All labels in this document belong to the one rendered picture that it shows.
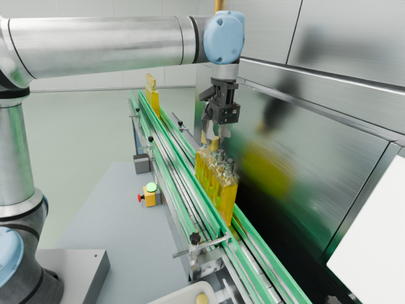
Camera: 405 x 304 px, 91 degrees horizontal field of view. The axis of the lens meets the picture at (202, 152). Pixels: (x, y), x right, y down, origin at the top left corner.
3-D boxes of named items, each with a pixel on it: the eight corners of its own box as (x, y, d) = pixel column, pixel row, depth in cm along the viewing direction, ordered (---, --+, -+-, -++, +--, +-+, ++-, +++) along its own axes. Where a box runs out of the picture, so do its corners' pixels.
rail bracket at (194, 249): (228, 256, 60) (234, 228, 54) (174, 277, 54) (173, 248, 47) (223, 247, 62) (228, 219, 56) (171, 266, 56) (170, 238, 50)
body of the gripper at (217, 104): (215, 127, 56) (220, 82, 50) (203, 117, 63) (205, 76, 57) (238, 124, 59) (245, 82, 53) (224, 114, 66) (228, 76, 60)
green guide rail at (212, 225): (218, 244, 63) (220, 227, 59) (215, 245, 63) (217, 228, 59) (138, 97, 200) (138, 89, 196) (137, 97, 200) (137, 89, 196)
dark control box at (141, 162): (150, 172, 116) (149, 160, 112) (136, 174, 113) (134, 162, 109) (147, 164, 123) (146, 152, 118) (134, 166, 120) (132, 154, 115)
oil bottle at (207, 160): (217, 202, 80) (223, 157, 69) (204, 206, 78) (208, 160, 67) (211, 193, 84) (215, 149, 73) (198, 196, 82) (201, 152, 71)
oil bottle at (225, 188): (231, 225, 70) (240, 177, 60) (216, 230, 68) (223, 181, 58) (223, 214, 75) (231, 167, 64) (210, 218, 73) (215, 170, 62)
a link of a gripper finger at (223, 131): (226, 150, 64) (225, 124, 59) (217, 142, 69) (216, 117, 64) (234, 147, 65) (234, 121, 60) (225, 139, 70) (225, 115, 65)
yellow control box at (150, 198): (161, 204, 95) (160, 192, 91) (145, 208, 92) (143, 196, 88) (158, 195, 100) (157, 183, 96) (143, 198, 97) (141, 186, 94)
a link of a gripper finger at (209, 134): (207, 152, 61) (214, 123, 57) (199, 143, 66) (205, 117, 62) (216, 152, 63) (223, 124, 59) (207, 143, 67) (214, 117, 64)
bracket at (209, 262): (220, 271, 63) (223, 258, 59) (192, 283, 59) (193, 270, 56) (215, 261, 66) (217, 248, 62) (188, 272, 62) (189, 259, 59)
